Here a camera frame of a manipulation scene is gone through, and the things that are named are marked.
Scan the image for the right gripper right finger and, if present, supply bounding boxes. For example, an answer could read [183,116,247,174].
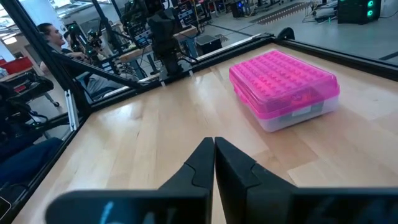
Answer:
[215,137,296,224]

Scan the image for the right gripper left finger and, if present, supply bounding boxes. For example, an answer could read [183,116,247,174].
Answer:
[158,136,215,195]

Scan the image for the clear pencil box pink lid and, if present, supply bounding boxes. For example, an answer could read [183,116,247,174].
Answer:
[228,49,340,133]

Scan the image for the black box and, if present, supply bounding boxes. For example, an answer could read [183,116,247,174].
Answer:
[195,34,223,56]

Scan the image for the wooden workbench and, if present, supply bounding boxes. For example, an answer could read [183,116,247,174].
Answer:
[119,24,200,63]

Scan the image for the black corner clamp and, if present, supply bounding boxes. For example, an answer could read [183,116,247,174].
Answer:
[275,27,295,41]

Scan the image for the person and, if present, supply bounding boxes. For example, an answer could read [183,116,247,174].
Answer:
[0,136,65,187]
[37,22,131,100]

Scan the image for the black chair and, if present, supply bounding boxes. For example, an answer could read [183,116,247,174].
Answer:
[0,73,60,138]

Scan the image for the computer tower green lights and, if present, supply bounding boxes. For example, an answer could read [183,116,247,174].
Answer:
[337,0,382,25]

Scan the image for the red bin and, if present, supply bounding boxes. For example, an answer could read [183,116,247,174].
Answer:
[0,57,34,75]

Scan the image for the silver aluminium bracket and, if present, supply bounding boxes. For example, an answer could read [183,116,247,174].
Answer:
[64,90,80,131]

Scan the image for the black floor cable cover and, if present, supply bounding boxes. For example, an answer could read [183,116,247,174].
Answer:
[250,1,312,26]

